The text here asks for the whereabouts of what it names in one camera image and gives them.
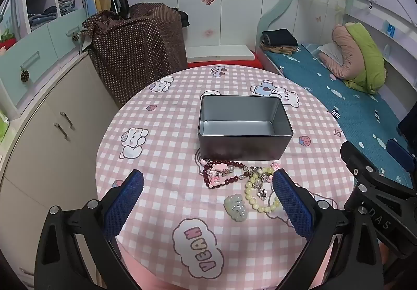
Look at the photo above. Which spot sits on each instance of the pink quilt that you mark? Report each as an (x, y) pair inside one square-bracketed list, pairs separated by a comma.
[(348, 52)]

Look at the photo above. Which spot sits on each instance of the grey metal tin box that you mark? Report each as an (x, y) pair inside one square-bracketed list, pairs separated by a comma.
[(244, 146)]

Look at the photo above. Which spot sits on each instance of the white wardrobe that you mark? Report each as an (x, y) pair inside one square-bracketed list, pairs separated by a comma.
[(234, 0)]

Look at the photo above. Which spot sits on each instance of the small blue object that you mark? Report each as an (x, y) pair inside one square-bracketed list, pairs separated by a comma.
[(390, 30)]

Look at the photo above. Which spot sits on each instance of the folded dark blue jeans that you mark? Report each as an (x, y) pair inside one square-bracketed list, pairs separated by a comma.
[(42, 17)]

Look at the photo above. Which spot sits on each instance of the white pillow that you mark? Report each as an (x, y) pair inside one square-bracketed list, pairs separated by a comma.
[(330, 50)]

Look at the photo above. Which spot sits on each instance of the small butterfly sticker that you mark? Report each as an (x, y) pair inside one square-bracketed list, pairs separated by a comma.
[(318, 18)]

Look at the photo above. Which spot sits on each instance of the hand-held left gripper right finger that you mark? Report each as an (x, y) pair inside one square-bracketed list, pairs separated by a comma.
[(293, 205)]

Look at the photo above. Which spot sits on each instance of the red strawberry plush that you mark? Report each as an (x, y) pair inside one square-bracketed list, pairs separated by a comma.
[(6, 44)]

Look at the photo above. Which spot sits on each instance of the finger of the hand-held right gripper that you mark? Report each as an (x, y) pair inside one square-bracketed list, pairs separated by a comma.
[(353, 159), (395, 150)]

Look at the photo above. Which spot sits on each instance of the blue candy print bedsheet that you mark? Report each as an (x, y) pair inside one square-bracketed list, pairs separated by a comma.
[(352, 114)]

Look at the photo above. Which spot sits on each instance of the pale green jade pendant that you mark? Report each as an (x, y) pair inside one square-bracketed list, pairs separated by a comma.
[(236, 207)]

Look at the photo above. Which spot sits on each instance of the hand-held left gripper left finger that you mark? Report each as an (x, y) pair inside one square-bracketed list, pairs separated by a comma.
[(125, 202)]

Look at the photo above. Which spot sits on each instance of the silver metal clip charm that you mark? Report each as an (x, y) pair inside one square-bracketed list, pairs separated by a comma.
[(262, 194)]

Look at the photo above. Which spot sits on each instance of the red stool with white board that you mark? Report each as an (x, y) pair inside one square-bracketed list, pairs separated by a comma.
[(257, 60)]

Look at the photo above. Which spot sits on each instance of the folded light blue jeans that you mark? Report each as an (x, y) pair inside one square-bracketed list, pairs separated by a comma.
[(66, 3)]

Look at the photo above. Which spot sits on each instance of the beige cabinet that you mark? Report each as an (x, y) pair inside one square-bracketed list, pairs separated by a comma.
[(49, 163)]

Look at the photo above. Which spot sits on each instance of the green packet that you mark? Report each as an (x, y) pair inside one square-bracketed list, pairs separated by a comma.
[(2, 128)]

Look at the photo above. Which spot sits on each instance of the teal drawer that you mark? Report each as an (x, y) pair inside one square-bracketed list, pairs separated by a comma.
[(62, 45), (42, 45)]

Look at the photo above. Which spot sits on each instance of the black cloth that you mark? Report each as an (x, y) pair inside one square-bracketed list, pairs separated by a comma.
[(184, 17)]

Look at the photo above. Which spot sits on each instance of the brown dotted cloth cover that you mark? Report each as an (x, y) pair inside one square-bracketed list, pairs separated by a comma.
[(136, 48)]

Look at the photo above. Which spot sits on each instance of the teal white bunk bed frame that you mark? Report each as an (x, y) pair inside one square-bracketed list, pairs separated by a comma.
[(283, 0)]

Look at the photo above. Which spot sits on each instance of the green quilt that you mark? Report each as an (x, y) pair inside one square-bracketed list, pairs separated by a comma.
[(371, 61)]

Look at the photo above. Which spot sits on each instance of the folded black clothes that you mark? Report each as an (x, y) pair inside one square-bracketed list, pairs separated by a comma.
[(280, 36)]

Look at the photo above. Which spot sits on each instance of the black flat object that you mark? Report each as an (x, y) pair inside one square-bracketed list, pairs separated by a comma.
[(409, 123)]

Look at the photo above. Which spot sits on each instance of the pink flower charm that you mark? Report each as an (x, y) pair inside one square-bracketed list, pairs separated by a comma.
[(276, 166)]

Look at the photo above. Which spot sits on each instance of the folded tan clothes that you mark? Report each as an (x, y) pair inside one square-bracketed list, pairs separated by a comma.
[(280, 49)]

